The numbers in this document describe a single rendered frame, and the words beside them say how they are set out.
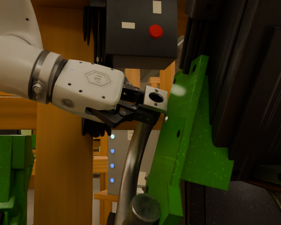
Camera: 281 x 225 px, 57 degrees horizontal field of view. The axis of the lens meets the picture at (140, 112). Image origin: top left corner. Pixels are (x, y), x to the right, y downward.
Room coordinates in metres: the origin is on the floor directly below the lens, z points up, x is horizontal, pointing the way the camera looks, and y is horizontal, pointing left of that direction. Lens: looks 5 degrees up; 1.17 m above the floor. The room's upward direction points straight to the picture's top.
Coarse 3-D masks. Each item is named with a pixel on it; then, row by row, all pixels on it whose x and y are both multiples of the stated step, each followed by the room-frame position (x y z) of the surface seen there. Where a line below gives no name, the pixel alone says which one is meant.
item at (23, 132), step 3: (3, 96) 6.67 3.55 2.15; (6, 96) 6.70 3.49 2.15; (21, 132) 6.82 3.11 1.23; (24, 132) 6.83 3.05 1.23; (27, 132) 6.85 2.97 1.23; (30, 132) 6.87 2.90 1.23; (33, 132) 6.90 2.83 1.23; (96, 138) 7.15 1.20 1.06; (99, 138) 7.17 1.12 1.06; (99, 147) 7.26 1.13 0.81; (93, 150) 7.64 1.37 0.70; (96, 150) 7.64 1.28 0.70; (99, 150) 7.26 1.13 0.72; (93, 153) 7.13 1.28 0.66; (96, 153) 7.15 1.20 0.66; (99, 153) 7.17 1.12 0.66
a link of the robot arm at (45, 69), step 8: (40, 56) 0.38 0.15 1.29; (48, 56) 0.38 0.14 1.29; (56, 56) 0.39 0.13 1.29; (40, 64) 0.37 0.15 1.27; (48, 64) 0.38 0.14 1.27; (56, 64) 0.40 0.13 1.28; (40, 72) 0.37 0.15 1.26; (48, 72) 0.38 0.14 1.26; (32, 80) 0.38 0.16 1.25; (40, 80) 0.38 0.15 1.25; (48, 80) 0.38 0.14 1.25; (32, 88) 0.38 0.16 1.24; (40, 88) 0.38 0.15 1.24; (48, 88) 0.39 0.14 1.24; (32, 96) 0.40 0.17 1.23; (40, 96) 0.39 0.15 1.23; (48, 96) 0.41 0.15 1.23
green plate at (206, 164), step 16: (192, 64) 0.35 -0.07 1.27; (176, 80) 0.41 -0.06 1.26; (192, 80) 0.33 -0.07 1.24; (176, 96) 0.39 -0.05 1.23; (192, 96) 0.32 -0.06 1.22; (208, 96) 0.34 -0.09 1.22; (176, 112) 0.36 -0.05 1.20; (192, 112) 0.32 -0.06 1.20; (208, 112) 0.34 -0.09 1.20; (176, 128) 0.35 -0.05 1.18; (192, 128) 0.32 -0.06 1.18; (208, 128) 0.34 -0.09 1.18; (160, 144) 0.41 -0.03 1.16; (176, 144) 0.33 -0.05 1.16; (192, 144) 0.33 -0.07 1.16; (208, 144) 0.34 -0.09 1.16; (160, 160) 0.38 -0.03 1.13; (176, 160) 0.32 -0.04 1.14; (192, 160) 0.33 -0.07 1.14; (208, 160) 0.34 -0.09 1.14; (224, 160) 0.34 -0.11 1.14; (160, 176) 0.36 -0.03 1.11; (176, 176) 0.32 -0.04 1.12; (192, 176) 0.33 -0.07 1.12; (208, 176) 0.34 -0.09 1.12; (224, 176) 0.34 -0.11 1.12; (160, 192) 0.34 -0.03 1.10
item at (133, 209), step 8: (136, 200) 0.31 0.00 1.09; (144, 200) 0.32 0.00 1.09; (152, 200) 0.32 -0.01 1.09; (136, 208) 0.31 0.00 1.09; (144, 208) 0.31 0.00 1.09; (152, 208) 0.31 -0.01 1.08; (160, 208) 0.32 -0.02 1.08; (128, 216) 0.32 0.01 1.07; (136, 216) 0.30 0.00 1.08; (144, 216) 0.30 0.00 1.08; (152, 216) 0.31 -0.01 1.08; (128, 224) 0.32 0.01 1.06; (136, 224) 0.31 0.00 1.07; (144, 224) 0.30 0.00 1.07; (152, 224) 0.32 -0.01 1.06
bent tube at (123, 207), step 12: (144, 96) 0.42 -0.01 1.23; (156, 96) 0.44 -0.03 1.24; (156, 108) 0.41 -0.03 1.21; (144, 132) 0.46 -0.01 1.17; (132, 144) 0.48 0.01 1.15; (144, 144) 0.48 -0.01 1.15; (132, 156) 0.48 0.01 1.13; (132, 168) 0.47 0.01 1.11; (132, 180) 0.46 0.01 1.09; (120, 192) 0.45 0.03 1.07; (132, 192) 0.44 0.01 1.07; (120, 204) 0.42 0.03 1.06; (120, 216) 0.41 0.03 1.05
